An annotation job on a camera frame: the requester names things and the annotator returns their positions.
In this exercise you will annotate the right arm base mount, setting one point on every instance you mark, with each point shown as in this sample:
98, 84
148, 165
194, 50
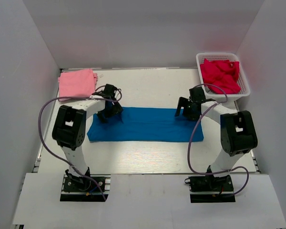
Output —
210, 189

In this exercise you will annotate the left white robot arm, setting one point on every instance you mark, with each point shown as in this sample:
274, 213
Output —
70, 126

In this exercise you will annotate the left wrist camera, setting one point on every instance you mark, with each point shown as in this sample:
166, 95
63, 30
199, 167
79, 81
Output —
109, 91

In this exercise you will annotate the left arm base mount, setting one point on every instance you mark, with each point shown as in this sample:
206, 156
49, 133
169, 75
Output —
80, 189

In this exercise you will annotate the white plastic basket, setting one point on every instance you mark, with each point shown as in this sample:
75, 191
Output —
242, 80

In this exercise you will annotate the crumpled red t shirt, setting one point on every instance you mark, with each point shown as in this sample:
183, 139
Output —
223, 74

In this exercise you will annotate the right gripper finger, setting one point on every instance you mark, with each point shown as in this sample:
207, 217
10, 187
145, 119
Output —
182, 103
192, 114

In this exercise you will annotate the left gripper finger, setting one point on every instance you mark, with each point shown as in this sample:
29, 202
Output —
116, 108
103, 116

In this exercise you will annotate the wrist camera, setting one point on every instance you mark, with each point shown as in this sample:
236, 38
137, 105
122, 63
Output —
197, 94
109, 91

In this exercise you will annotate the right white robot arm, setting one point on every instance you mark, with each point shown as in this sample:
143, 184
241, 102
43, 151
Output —
237, 133

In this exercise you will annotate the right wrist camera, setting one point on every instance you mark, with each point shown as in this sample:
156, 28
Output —
197, 94

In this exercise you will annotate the folded pink t shirt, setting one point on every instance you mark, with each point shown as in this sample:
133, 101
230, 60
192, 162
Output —
81, 83

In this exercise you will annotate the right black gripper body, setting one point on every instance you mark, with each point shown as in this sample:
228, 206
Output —
186, 109

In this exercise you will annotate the blue polo shirt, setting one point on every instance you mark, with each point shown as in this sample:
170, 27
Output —
142, 124

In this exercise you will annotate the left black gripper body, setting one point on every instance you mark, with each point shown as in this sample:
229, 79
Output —
110, 112

